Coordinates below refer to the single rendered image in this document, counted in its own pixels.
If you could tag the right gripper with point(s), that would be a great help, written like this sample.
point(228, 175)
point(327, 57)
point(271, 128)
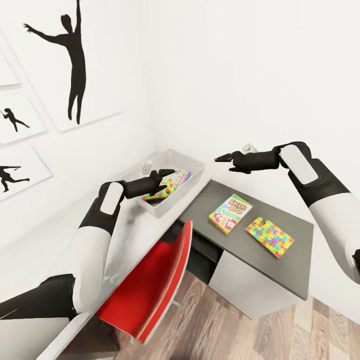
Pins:
point(245, 163)

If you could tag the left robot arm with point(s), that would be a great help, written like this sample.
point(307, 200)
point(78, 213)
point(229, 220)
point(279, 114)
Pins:
point(31, 321)

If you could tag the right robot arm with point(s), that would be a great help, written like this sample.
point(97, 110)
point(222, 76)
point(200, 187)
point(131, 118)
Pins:
point(335, 209)

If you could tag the desk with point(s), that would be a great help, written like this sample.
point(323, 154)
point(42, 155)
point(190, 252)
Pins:
point(236, 265)

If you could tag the toy box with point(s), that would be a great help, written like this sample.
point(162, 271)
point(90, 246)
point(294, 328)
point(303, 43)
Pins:
point(169, 159)

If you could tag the jigsaw puzzle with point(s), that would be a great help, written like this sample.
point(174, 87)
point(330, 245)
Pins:
point(162, 194)
point(271, 236)

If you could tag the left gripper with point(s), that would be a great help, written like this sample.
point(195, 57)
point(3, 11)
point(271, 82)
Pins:
point(151, 184)

